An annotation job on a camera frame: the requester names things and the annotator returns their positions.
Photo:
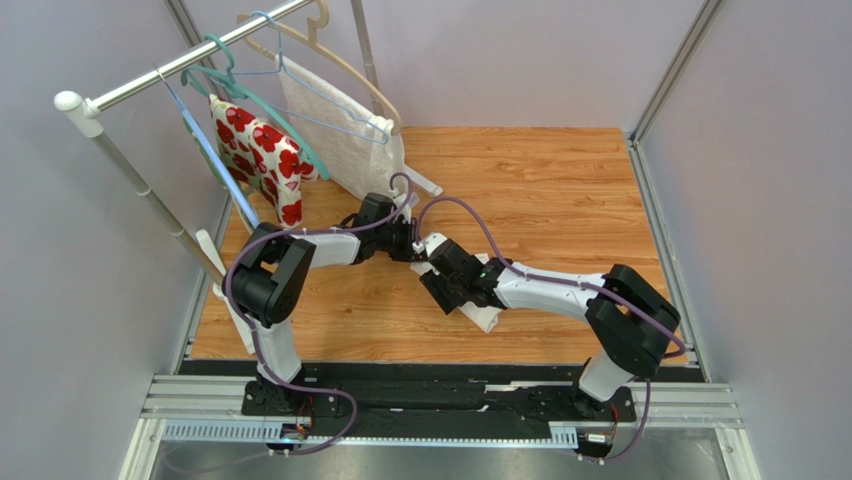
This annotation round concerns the white hanging towel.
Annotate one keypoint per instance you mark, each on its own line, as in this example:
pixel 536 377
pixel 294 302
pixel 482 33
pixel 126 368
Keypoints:
pixel 356 164

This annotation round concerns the light blue wire hanger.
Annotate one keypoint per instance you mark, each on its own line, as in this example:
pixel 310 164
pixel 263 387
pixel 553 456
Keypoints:
pixel 380 102

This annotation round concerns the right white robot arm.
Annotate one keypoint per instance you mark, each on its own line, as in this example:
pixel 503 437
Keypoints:
pixel 632 321

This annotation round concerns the teal plastic hanger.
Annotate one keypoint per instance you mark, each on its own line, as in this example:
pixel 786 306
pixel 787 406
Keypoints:
pixel 227 80

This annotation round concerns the white cloth napkin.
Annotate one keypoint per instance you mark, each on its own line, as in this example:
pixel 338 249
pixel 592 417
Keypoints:
pixel 485 318

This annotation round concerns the beige wooden hanger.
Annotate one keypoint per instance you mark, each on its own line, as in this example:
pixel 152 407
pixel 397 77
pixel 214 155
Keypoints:
pixel 311 98

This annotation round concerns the red floral cloth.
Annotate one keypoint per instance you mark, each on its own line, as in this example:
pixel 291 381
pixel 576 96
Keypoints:
pixel 260 155

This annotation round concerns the green patterned cloth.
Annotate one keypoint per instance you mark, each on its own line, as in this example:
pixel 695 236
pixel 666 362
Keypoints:
pixel 213 166

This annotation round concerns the blue plastic hanger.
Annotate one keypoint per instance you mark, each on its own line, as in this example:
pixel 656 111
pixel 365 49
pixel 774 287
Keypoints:
pixel 216 166

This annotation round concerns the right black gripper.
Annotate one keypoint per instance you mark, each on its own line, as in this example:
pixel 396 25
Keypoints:
pixel 437 289

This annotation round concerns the white slotted cable duct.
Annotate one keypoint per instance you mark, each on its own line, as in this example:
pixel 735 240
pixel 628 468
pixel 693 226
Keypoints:
pixel 242 431

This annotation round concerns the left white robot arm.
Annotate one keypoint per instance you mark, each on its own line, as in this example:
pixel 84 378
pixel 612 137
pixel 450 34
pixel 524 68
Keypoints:
pixel 265 281

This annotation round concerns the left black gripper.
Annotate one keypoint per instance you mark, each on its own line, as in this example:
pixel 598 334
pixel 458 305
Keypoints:
pixel 410 251

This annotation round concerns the white clothes rack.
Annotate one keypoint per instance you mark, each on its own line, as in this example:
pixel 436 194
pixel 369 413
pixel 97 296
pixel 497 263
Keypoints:
pixel 150 293

